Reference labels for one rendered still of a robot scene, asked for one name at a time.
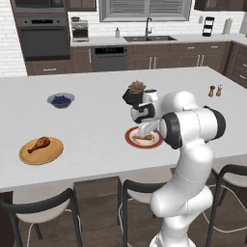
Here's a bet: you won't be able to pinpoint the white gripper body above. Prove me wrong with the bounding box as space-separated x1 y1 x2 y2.
137 122 161 138

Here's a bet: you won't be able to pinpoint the orange carrot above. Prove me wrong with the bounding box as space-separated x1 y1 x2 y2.
132 133 153 142

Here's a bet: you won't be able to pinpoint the blue patterned bowl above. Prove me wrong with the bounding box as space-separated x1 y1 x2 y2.
46 92 76 110

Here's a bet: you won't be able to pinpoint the brown chicken drumstick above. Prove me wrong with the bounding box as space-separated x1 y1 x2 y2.
27 136 51 154

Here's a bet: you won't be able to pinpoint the red rimmed white plate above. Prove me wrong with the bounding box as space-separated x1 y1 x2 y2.
124 125 164 150

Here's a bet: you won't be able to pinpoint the succulent in black pot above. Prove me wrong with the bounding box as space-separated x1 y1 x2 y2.
122 80 148 110

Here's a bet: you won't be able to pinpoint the black chair with white seat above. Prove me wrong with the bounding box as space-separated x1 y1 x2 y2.
121 168 175 247
206 163 247 247
0 187 84 247

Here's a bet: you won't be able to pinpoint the brown base cupboards run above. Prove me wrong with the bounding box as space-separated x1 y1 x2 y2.
24 46 94 77
225 41 247 89
126 41 233 72

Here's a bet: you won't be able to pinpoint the dark grey dishwasher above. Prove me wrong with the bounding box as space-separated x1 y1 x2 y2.
91 45 128 72

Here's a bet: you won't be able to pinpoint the dark sink basin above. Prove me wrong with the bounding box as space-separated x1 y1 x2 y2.
123 34 178 43

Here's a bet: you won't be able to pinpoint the dark sink tap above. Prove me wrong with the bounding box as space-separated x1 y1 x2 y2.
144 16 153 38

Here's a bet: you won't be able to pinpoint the round wooden plate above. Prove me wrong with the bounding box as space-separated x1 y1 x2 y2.
18 136 65 166

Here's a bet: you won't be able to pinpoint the silver coffee machine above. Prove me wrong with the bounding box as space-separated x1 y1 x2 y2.
70 16 91 43

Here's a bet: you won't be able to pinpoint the window with grey blinds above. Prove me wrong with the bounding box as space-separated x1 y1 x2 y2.
98 0 193 22

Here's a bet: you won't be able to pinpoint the white paper towel roll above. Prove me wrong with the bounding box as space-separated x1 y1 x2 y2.
222 17 233 36

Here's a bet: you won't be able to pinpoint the steel built-in oven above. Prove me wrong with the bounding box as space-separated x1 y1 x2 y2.
14 13 71 62

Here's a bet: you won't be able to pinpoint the steel microwave oven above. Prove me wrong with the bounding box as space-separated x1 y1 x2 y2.
10 0 67 14

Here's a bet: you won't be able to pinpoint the black wire stand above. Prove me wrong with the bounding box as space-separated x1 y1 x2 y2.
202 16 215 38

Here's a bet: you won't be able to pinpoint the brown wall cupboards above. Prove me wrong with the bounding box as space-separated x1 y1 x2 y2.
66 0 97 13
193 0 247 13

